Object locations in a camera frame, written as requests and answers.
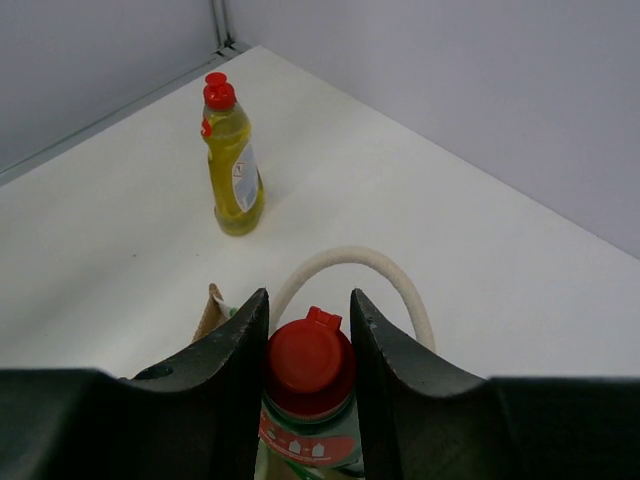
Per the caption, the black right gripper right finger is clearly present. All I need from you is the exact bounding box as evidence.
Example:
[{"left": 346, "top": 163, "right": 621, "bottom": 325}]
[{"left": 350, "top": 290, "right": 639, "bottom": 479}]

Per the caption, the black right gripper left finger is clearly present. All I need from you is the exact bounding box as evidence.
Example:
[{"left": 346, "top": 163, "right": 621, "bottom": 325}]
[{"left": 1, "top": 289, "right": 269, "bottom": 479}]

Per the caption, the dark bottle red cap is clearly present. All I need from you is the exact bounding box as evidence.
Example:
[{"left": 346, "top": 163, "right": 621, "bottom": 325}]
[{"left": 259, "top": 306, "right": 365, "bottom": 479}]

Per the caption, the small brown bottle red cap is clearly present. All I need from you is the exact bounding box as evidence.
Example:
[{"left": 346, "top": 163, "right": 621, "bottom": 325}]
[{"left": 200, "top": 72, "right": 265, "bottom": 236}]

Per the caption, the brown canvas tote bag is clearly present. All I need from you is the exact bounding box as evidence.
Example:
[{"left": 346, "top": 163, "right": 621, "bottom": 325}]
[{"left": 192, "top": 244, "right": 437, "bottom": 351}]

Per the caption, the left aluminium frame post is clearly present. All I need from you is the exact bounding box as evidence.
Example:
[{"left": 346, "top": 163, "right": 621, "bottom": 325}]
[{"left": 209, "top": 0, "right": 251, "bottom": 60}]

